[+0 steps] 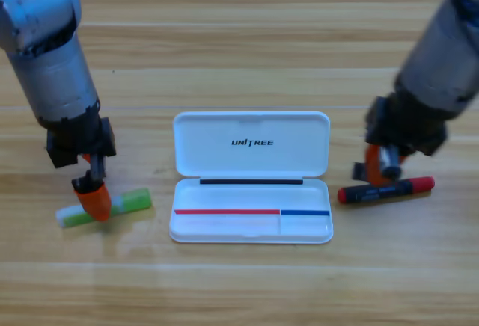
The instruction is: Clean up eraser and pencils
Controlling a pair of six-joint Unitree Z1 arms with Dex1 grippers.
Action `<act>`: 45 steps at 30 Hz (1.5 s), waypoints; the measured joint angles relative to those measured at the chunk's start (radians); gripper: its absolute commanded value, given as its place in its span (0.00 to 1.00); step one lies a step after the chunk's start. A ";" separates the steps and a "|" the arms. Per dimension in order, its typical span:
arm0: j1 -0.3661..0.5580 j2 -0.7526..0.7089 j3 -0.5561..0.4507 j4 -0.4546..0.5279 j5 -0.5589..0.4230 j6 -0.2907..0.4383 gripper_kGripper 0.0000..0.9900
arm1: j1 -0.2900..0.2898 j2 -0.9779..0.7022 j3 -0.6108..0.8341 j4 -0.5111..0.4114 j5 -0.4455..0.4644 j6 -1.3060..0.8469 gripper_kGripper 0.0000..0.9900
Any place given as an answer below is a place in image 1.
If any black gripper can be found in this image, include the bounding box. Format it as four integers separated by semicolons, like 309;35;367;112
364;92;448;188
46;107;117;223

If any red and black marker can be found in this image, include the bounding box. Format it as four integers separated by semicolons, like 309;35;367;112
337;176;436;205

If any white Unitree pencil case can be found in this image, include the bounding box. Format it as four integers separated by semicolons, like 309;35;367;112
168;111;334;245

